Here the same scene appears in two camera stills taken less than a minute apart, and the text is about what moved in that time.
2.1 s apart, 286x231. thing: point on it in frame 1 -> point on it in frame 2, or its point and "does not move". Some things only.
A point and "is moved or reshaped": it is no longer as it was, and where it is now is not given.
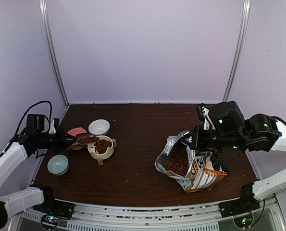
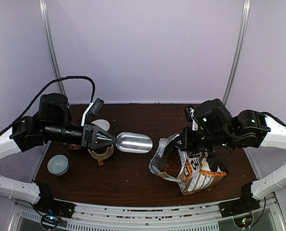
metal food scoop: x=85 y=139 is moved or reshaped
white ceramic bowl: x=99 y=127 does not move
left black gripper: x=62 y=142 -> x=90 y=132
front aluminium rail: x=194 y=217 does not move
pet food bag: x=196 y=171 is moved or reshaped
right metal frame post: x=246 y=7 does not move
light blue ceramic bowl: x=58 y=164 does not move
